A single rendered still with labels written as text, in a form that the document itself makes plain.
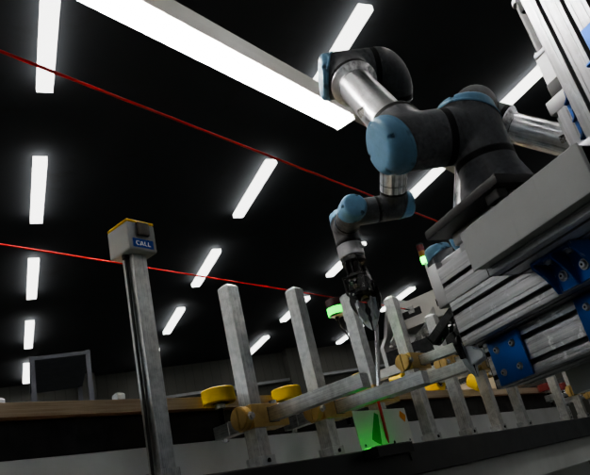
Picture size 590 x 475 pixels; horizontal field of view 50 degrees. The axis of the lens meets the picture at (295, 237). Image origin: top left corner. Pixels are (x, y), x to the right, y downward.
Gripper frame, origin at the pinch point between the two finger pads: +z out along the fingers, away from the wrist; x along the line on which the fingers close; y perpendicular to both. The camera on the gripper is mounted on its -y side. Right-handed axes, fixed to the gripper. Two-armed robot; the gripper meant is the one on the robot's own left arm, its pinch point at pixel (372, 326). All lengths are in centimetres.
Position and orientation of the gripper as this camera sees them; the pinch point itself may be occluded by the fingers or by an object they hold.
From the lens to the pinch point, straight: 180.1
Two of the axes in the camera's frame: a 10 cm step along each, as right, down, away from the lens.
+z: 2.1, 8.9, -4.1
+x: 9.1, -3.3, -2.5
